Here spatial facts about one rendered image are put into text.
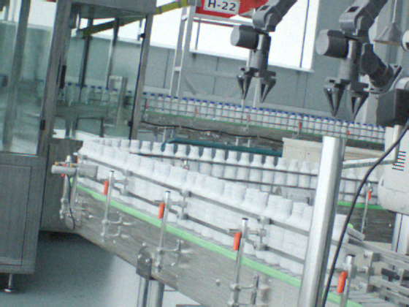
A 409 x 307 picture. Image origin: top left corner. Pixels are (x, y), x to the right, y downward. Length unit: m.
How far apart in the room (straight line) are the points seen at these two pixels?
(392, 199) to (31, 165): 3.28
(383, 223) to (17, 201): 2.39
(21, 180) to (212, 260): 3.32
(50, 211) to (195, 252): 5.28
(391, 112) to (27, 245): 4.66
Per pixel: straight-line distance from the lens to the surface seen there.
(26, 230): 5.75
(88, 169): 3.40
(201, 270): 2.54
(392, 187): 2.83
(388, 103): 1.27
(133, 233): 2.98
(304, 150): 6.62
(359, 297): 2.02
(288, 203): 2.27
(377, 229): 4.43
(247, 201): 2.43
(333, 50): 2.32
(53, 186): 7.78
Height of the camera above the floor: 1.38
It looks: 3 degrees down
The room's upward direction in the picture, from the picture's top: 8 degrees clockwise
